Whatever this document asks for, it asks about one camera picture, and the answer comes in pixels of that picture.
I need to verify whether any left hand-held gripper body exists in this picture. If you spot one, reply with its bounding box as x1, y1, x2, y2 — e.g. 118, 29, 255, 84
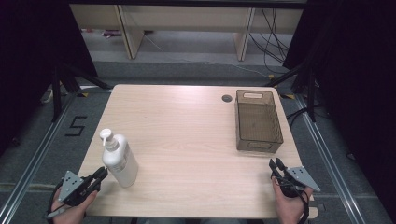
57, 170, 94, 207

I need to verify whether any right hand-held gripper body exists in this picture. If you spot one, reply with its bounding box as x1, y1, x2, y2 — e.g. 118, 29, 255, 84
277, 165, 321, 199

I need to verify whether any white pump bottle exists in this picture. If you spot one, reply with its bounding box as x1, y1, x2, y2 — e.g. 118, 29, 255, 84
99, 128, 139, 189

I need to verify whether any person's left hand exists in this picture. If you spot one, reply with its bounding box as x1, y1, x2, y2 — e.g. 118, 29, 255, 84
50, 187, 99, 224

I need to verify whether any person's right hand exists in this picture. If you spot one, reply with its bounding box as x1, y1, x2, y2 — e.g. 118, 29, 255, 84
271, 176, 314, 224

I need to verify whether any brown translucent plastic basket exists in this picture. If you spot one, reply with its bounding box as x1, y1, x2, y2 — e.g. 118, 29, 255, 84
234, 89, 285, 154

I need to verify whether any black metal stand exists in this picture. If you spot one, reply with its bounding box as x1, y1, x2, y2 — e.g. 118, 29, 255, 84
50, 63, 114, 123
263, 59, 321, 123

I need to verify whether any dark curtain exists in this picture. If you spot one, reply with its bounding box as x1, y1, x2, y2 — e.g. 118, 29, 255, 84
282, 0, 396, 222
0, 0, 99, 157

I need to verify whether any light wooden desk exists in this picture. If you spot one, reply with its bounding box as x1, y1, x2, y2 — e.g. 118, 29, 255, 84
69, 3, 304, 63

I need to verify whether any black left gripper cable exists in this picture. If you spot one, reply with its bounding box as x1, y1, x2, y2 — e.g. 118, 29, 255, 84
46, 179, 65, 222

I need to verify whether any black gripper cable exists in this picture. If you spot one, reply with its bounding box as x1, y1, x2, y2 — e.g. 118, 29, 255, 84
46, 179, 65, 222
292, 185, 311, 224

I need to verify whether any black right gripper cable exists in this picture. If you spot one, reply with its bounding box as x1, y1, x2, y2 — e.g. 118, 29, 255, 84
292, 185, 311, 224

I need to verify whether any metal floor rail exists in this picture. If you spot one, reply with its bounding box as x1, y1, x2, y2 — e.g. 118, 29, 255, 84
0, 91, 78, 224
293, 93, 368, 224

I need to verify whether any black floor cable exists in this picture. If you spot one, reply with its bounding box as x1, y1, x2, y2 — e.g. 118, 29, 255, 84
285, 105, 323, 129

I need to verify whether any white coiled floor cable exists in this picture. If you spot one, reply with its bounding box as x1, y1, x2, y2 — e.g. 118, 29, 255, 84
39, 87, 56, 105

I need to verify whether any bundle of black cables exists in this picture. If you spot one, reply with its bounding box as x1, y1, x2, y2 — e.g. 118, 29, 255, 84
247, 7, 294, 75

